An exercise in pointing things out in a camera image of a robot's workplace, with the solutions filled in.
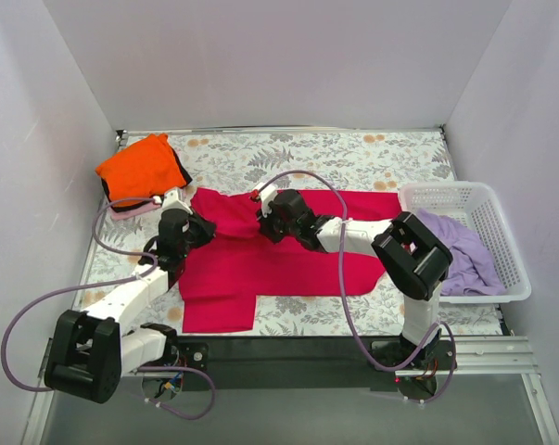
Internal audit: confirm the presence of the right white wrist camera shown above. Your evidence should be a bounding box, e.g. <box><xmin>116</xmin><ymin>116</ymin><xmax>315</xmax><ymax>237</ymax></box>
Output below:
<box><xmin>249</xmin><ymin>183</ymin><xmax>278</xmax><ymax>218</ymax></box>

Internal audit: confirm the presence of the folded orange t shirt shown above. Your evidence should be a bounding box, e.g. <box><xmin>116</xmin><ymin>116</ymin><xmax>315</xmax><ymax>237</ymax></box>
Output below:
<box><xmin>95</xmin><ymin>133</ymin><xmax>185</xmax><ymax>208</ymax></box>

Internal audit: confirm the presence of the lavender t shirt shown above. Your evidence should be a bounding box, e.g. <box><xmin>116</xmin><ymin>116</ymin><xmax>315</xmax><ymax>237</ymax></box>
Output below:
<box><xmin>416</xmin><ymin>209</ymin><xmax>505</xmax><ymax>297</ymax></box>

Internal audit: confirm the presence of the floral table mat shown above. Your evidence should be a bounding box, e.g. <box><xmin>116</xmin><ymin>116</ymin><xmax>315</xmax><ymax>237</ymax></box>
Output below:
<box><xmin>82</xmin><ymin>130</ymin><xmax>502</xmax><ymax>337</ymax></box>

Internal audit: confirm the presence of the folded pink t shirt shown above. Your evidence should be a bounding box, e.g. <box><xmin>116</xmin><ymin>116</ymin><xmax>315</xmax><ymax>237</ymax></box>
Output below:
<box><xmin>109</xmin><ymin>147</ymin><xmax>183</xmax><ymax>222</ymax></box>

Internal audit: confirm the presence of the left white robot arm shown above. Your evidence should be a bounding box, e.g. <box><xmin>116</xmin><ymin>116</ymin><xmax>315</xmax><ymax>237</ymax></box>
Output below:
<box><xmin>44</xmin><ymin>209</ymin><xmax>216</xmax><ymax>403</ymax></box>

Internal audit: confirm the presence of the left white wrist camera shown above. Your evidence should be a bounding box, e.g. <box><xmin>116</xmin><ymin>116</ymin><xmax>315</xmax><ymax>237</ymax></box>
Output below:
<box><xmin>151</xmin><ymin>187</ymin><xmax>192</xmax><ymax>214</ymax></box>

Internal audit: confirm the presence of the magenta t shirt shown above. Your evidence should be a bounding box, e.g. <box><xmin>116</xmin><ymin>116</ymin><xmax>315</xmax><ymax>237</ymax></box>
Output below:
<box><xmin>178</xmin><ymin>187</ymin><xmax>401</xmax><ymax>334</ymax></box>

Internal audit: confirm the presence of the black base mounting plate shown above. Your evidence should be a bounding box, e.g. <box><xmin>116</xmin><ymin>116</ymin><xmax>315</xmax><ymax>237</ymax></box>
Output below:
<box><xmin>125</xmin><ymin>333</ymin><xmax>461</xmax><ymax>395</ymax></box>

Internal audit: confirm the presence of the white plastic basket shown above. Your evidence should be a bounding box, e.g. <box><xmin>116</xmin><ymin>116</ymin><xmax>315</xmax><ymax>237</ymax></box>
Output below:
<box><xmin>399</xmin><ymin>181</ymin><xmax>531</xmax><ymax>304</ymax></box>

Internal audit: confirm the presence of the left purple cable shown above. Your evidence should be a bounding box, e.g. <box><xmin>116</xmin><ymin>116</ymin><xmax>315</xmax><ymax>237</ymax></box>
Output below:
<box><xmin>0</xmin><ymin>197</ymin><xmax>215</xmax><ymax>421</ymax></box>

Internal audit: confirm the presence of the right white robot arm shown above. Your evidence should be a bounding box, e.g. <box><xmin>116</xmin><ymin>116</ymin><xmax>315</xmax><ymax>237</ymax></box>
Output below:
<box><xmin>250</xmin><ymin>184</ymin><xmax>452</xmax><ymax>372</ymax></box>

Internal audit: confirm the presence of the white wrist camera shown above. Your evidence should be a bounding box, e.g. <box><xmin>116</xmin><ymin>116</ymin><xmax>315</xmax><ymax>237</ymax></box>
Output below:
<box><xmin>249</xmin><ymin>183</ymin><xmax>278</xmax><ymax>218</ymax></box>
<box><xmin>151</xmin><ymin>187</ymin><xmax>192</xmax><ymax>214</ymax></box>

